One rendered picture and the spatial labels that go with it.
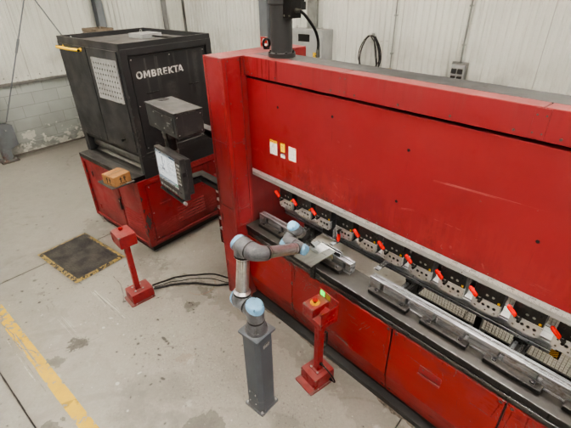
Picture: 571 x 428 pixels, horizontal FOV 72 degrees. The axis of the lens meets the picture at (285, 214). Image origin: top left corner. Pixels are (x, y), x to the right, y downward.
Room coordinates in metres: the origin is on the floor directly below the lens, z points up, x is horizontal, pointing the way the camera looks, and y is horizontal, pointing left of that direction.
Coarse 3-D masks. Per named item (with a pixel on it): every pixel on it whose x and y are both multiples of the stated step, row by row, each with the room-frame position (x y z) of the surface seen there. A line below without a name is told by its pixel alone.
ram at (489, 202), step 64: (256, 128) 3.02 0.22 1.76; (320, 128) 2.51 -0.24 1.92; (384, 128) 2.15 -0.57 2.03; (448, 128) 1.88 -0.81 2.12; (320, 192) 2.49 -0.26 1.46; (384, 192) 2.11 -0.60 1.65; (448, 192) 1.83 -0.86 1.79; (512, 192) 1.61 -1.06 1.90; (448, 256) 1.77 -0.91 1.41; (512, 256) 1.54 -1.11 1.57
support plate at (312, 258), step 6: (312, 252) 2.39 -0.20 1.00; (324, 252) 2.39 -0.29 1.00; (330, 252) 2.39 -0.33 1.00; (300, 258) 2.32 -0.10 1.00; (306, 258) 2.32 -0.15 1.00; (312, 258) 2.32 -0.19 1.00; (318, 258) 2.32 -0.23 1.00; (324, 258) 2.32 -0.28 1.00; (306, 264) 2.26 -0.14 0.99; (312, 264) 2.25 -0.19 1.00
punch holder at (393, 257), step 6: (384, 240) 2.07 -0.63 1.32; (390, 240) 2.04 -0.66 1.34; (384, 246) 2.07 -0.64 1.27; (390, 246) 2.04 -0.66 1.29; (396, 246) 2.01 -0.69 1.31; (402, 246) 1.98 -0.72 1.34; (390, 252) 2.03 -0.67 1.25; (396, 252) 2.00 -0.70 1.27; (402, 252) 1.97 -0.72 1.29; (408, 252) 2.01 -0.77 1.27; (384, 258) 2.06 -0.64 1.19; (390, 258) 2.03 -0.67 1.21; (396, 258) 2.00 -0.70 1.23; (402, 258) 1.97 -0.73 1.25; (396, 264) 1.99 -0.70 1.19; (402, 264) 1.98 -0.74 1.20
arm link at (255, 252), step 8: (296, 240) 2.17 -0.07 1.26; (248, 248) 1.89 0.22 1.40; (256, 248) 1.89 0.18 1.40; (264, 248) 1.91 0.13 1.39; (272, 248) 1.96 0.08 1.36; (280, 248) 1.99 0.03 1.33; (288, 248) 2.03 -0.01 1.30; (296, 248) 2.07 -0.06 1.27; (304, 248) 2.09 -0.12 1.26; (248, 256) 1.87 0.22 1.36; (256, 256) 1.87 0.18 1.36; (264, 256) 1.88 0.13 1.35; (272, 256) 1.93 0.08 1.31
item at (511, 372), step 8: (488, 360) 1.47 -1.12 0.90; (496, 360) 1.47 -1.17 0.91; (496, 368) 1.43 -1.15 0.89; (504, 368) 1.42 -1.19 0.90; (512, 368) 1.42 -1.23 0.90; (512, 376) 1.37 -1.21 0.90; (520, 376) 1.36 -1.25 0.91; (520, 384) 1.34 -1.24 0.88; (528, 384) 1.32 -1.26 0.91; (536, 384) 1.32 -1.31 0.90; (536, 392) 1.28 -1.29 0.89
